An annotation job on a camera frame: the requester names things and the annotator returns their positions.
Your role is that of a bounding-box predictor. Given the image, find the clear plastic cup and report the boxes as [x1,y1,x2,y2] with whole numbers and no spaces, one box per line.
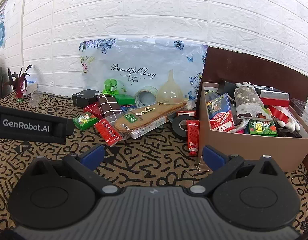
[29,88,44,106]

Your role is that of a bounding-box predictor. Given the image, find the small black box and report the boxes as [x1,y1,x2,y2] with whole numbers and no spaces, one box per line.
[217,81,237,96]

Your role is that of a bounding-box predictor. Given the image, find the red printed packet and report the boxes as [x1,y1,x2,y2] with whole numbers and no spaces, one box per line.
[94,117,125,147]

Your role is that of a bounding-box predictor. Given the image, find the white gloves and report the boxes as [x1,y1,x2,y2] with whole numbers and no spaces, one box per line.
[276,106,301,131]

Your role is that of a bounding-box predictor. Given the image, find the small red box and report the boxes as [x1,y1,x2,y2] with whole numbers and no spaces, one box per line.
[176,110,197,118]

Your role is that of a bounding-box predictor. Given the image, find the red and grey box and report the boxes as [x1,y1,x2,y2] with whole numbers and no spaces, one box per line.
[258,88,290,107]

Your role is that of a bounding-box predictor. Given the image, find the flat green box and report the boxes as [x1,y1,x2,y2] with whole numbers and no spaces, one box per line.
[115,94,136,106]

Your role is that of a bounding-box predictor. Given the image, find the red feather shuttlecock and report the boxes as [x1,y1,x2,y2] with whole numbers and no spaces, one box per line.
[7,65,33,101]

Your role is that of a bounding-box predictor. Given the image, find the large red blue card box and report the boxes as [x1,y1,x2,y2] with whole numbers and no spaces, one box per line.
[206,93,236,132]

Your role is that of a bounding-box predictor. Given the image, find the black electrical tape roll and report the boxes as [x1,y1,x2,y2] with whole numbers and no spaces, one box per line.
[172,115,197,141]

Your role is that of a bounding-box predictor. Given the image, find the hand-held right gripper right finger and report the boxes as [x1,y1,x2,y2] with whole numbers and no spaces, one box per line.
[189,144,286,197]

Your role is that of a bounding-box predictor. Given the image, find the clear tape roll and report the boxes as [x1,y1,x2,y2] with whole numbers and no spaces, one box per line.
[134,86,160,107]

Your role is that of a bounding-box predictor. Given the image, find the flat white box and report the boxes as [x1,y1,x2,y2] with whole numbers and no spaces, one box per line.
[126,116,167,140]

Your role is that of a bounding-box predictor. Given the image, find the green white mosquito repellent device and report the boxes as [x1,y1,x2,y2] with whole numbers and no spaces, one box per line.
[101,78,120,96]

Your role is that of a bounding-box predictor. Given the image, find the letter-patterned desktop cloth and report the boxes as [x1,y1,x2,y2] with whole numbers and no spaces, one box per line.
[0,91,308,240]

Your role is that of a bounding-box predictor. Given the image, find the floral plastic bag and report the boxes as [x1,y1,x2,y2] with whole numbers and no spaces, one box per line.
[78,38,208,107]

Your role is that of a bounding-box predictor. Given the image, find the brown woven insole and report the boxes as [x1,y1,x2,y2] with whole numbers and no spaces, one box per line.
[114,102,187,133]

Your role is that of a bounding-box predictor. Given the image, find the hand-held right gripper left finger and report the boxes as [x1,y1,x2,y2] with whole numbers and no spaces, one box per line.
[26,144,121,197]

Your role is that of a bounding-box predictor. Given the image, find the green box with red print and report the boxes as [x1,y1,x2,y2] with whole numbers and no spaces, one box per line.
[249,119,278,137]

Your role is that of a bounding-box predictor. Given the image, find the red box with white swirls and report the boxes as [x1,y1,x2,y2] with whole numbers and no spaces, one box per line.
[83,103,104,119]

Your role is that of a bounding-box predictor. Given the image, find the bag of dried mushrooms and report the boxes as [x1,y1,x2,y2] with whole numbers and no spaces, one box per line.
[234,82,270,119]

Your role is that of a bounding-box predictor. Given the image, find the clear plastic container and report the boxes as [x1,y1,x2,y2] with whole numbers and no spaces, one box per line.
[289,98,308,132]

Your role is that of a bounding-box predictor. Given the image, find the wall poster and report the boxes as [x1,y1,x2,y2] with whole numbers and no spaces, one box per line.
[0,8,7,48]

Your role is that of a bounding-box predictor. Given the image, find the brown cardboard box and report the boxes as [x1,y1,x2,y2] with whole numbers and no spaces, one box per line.
[197,46,308,172]

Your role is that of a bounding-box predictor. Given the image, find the small green box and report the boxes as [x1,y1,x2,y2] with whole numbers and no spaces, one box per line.
[73,112,99,131]

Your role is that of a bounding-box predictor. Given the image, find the brown checked packet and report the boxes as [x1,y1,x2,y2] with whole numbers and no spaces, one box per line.
[97,93,123,119]

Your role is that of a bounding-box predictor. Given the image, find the red snack wrapper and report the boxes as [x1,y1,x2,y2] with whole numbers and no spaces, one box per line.
[186,120,200,156]

